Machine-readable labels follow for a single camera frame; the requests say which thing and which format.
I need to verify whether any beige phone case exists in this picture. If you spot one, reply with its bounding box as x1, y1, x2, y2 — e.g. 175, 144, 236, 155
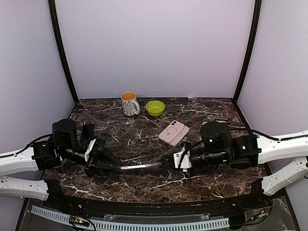
169, 126, 190, 147

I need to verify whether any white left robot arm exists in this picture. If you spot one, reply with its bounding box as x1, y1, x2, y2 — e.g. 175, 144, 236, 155
0, 119, 123, 210

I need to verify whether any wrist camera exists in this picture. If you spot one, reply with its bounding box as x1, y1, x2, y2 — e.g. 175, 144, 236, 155
175, 142, 193, 157
84, 139, 97, 162

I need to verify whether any pink phone case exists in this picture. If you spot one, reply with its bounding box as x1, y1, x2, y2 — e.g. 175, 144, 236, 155
158, 120, 185, 143

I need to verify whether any clear purple phone case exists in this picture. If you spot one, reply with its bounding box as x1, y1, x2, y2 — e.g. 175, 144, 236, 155
119, 162, 163, 170

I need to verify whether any white floral mug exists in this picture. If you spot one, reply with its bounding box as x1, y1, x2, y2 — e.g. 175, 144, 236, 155
121, 92, 140, 116

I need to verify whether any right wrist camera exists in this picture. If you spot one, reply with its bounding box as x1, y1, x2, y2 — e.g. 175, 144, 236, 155
175, 142, 193, 157

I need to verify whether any black left frame post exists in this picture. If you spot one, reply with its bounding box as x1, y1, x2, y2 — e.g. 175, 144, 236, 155
48, 0, 79, 104

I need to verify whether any light blue slotted cable duct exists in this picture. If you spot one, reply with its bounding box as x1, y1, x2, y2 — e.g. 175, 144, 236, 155
31, 205, 231, 231

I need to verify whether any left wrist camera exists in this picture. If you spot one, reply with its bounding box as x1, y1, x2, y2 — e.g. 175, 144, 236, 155
84, 139, 97, 162

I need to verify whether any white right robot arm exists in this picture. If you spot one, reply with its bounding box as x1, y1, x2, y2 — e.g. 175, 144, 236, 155
162, 121, 308, 209

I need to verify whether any light blue phone case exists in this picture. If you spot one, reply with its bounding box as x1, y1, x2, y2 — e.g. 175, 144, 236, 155
202, 120, 227, 126

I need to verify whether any black right frame post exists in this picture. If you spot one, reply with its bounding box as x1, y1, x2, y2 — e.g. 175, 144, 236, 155
232, 0, 262, 104

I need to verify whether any small circuit board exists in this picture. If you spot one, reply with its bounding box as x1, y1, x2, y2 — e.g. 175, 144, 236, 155
69, 216, 90, 228

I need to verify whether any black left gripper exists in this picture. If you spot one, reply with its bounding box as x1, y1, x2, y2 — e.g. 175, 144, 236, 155
58, 143, 126, 178

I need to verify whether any black front table rail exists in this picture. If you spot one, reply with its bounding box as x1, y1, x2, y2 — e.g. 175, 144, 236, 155
44, 180, 273, 217

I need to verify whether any black frame post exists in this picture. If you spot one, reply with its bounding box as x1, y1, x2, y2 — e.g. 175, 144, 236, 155
232, 0, 262, 104
48, 0, 79, 104

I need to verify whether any lime green bowl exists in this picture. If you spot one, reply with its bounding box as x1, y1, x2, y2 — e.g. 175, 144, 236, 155
145, 101, 166, 117

